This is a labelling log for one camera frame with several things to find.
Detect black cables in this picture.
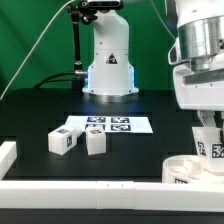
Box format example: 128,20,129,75
32,71,77,90

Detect white front barrier rail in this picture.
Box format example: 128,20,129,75
0,181,224,212

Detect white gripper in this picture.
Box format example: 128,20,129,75
173,64,224,127

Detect black camera on mount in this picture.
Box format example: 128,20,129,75
79,0,123,10

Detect white left barrier block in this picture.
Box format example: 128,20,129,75
0,141,17,181

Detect white round stool seat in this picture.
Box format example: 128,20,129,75
162,155,224,184

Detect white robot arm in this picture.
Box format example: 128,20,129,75
84,0,224,127

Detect white cable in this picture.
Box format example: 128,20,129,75
0,0,76,101

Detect paper sheet with tags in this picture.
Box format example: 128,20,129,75
65,116,153,134

